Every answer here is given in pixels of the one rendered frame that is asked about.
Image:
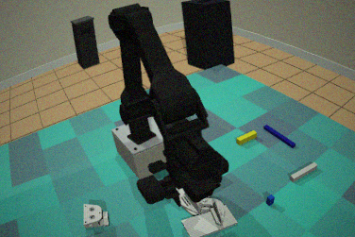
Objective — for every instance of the yellow rectangular block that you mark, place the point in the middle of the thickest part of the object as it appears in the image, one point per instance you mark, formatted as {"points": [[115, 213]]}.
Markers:
{"points": [[247, 137]]}

